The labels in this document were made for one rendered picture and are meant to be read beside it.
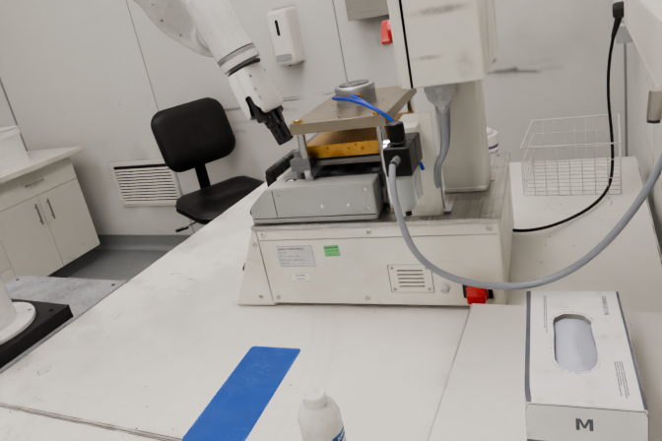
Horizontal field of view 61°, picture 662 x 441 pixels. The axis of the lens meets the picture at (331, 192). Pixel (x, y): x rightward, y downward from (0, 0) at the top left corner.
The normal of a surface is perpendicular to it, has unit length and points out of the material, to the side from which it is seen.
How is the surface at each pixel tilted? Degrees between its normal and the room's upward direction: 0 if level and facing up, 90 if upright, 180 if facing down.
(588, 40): 90
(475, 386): 0
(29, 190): 90
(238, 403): 0
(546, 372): 6
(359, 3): 90
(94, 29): 90
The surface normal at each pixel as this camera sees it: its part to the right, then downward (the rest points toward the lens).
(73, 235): 0.90, -0.03
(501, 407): -0.18, -0.93
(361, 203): -0.32, 0.36
